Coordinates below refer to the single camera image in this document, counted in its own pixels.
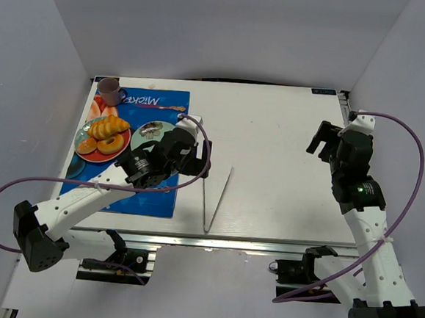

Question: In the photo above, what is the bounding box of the blue table label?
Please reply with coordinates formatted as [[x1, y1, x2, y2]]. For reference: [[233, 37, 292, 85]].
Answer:
[[310, 87, 337, 95]]

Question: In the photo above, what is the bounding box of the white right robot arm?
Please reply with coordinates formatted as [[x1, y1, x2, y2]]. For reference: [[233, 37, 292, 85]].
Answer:
[[307, 121, 425, 318]]

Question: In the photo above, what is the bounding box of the golden spoon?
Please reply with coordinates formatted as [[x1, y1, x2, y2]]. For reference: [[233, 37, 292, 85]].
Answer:
[[158, 106, 186, 112]]

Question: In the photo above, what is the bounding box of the red plate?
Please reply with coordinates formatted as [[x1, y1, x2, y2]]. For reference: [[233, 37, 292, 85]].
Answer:
[[73, 117, 131, 163]]

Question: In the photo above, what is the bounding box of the round sugared bun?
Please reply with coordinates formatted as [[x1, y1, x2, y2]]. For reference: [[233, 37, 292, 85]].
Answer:
[[76, 137, 98, 155]]

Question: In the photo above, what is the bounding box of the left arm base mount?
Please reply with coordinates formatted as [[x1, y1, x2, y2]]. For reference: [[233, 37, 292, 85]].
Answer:
[[76, 229, 156, 286]]

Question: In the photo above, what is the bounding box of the glazed donut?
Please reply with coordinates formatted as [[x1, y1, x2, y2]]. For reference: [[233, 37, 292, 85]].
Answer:
[[97, 134, 125, 155]]

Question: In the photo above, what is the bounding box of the purple mug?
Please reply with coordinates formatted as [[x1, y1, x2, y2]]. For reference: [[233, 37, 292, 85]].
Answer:
[[97, 77, 128, 107]]

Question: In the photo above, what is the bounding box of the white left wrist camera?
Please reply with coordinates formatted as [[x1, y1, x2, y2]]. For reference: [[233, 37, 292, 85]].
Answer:
[[175, 113, 203, 141]]

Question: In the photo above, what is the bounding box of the long twisted bread roll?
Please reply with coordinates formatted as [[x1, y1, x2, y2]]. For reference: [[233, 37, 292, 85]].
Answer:
[[87, 121, 120, 140]]

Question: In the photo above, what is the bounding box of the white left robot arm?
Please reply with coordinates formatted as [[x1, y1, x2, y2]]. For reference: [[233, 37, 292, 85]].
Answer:
[[13, 127, 211, 272]]

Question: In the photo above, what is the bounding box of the green flowered plate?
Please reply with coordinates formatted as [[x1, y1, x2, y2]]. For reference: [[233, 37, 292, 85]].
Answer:
[[130, 120, 175, 151]]

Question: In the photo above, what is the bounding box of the blue Mickey placemat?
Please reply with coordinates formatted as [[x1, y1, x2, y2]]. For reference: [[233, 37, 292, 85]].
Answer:
[[57, 82, 192, 220]]

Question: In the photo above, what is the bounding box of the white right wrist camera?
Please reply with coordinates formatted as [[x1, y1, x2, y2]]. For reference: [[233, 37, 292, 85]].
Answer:
[[339, 111, 375, 136]]

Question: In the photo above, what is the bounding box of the croissant bread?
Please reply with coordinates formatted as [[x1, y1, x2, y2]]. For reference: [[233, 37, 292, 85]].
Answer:
[[102, 115, 131, 133]]

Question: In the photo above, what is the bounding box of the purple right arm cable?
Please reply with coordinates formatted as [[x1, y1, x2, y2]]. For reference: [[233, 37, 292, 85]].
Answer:
[[272, 104, 425, 315]]

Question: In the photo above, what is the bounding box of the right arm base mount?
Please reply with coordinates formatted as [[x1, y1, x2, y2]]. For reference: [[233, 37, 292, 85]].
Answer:
[[268, 246, 339, 304]]

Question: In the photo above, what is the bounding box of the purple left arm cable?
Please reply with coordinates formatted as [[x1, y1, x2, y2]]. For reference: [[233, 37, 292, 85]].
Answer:
[[0, 100, 216, 291]]

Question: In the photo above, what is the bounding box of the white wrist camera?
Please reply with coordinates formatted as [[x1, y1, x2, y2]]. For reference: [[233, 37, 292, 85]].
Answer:
[[175, 113, 203, 141], [339, 111, 375, 136]]

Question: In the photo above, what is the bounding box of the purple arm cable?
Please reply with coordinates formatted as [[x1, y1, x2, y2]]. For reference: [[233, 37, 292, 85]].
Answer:
[[272, 104, 425, 315], [0, 100, 216, 291]]

